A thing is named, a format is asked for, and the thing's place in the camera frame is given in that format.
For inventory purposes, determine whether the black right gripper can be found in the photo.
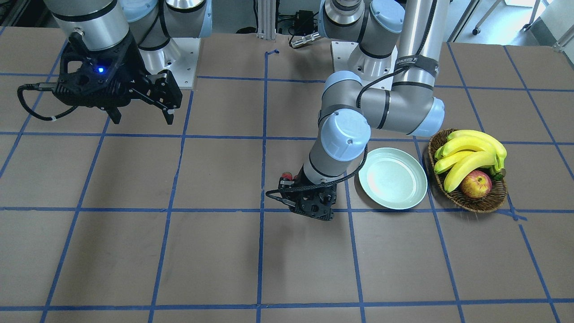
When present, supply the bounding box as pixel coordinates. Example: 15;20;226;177
53;31;183;125

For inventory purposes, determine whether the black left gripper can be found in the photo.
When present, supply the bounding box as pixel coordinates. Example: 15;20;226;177
278;175;337;221

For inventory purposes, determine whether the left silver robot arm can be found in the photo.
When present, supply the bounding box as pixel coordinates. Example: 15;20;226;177
266;0;450;221

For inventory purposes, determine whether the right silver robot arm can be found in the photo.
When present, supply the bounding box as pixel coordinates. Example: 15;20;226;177
37;0;213;125

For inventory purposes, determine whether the pale green plate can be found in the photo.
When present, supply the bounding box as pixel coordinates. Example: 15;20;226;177
358;148;428;210

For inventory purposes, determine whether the yellow banana bunch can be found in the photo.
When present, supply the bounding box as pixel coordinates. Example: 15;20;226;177
430;130;508;193

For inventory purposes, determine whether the red apple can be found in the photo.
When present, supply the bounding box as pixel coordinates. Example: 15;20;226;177
459;170;492;199

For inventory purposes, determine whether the wicker fruit basket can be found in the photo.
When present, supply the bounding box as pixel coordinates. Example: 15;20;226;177
427;129;508;213

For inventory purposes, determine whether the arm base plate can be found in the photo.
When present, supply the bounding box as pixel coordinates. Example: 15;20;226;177
163;38;201;90
331;41;398;83

